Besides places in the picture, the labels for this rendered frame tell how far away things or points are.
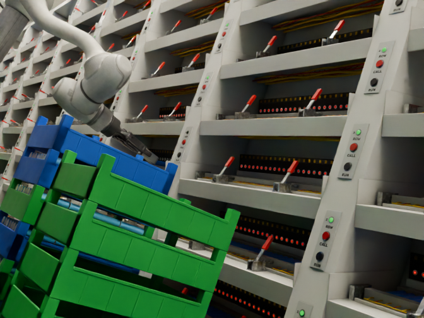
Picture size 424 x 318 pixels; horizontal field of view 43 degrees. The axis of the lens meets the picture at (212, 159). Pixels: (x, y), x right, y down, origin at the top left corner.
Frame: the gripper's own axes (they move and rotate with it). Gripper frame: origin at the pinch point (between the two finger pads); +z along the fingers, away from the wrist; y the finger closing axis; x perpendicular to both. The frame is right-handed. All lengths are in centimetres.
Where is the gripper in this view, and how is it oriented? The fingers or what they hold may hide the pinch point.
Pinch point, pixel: (147, 155)
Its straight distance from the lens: 199.6
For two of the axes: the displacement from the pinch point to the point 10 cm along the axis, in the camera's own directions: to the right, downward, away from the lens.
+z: 6.7, 5.6, 4.8
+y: -5.5, -0.4, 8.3
